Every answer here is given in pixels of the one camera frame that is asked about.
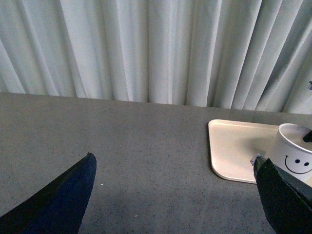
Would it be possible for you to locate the white pleated curtain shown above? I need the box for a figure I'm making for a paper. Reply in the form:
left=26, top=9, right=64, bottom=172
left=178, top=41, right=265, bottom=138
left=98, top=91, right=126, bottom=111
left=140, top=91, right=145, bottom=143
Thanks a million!
left=0, top=0, right=312, bottom=114

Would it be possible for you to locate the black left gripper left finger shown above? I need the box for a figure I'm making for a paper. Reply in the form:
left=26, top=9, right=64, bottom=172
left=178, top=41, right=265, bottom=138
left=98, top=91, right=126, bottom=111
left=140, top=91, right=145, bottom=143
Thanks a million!
left=0, top=153, right=97, bottom=234

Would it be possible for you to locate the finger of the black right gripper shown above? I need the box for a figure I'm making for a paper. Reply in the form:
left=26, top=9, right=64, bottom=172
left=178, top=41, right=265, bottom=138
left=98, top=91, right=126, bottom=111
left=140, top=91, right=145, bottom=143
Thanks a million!
left=302, top=131, right=312, bottom=142

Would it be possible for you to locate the beige rectangular tray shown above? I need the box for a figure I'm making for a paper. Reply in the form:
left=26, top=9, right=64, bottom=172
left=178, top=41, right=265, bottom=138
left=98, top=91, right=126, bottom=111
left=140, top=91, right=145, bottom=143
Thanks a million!
left=208, top=119, right=278, bottom=184

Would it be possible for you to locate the white smiley mug black handle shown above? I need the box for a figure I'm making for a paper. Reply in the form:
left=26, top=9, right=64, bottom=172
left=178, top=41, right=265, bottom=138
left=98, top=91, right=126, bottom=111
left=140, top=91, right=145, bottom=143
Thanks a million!
left=265, top=123, right=312, bottom=182

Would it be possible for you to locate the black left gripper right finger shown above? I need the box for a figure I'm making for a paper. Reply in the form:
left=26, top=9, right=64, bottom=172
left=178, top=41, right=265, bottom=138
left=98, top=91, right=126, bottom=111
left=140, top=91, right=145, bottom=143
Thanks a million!
left=253, top=156, right=312, bottom=234

